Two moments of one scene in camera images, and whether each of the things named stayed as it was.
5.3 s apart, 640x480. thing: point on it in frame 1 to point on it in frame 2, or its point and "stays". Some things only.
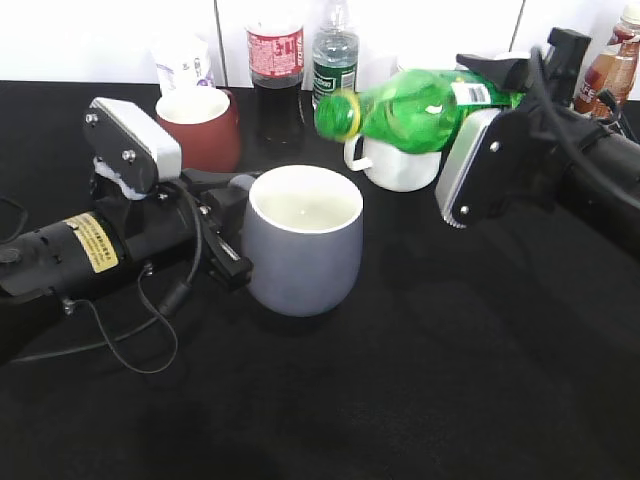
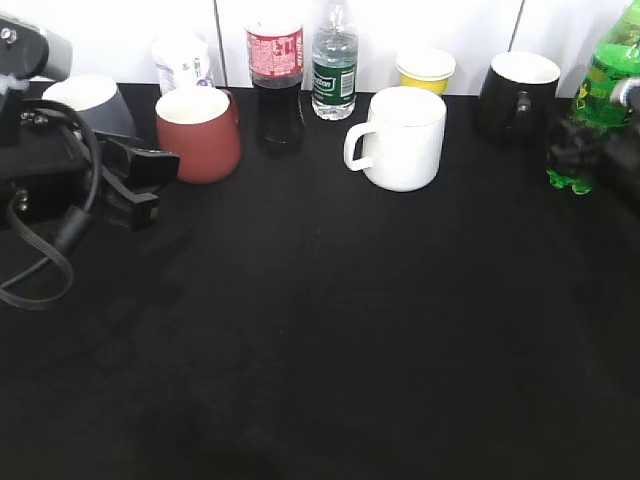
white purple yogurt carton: [184, 62] stays
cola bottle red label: [275, 59] stays
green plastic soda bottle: [419, 111] to [616, 57]
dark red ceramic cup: [204, 120] stays
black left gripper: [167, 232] to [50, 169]
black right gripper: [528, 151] to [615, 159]
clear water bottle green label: [335, 52] stays
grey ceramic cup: [302, 228] to [97, 98]
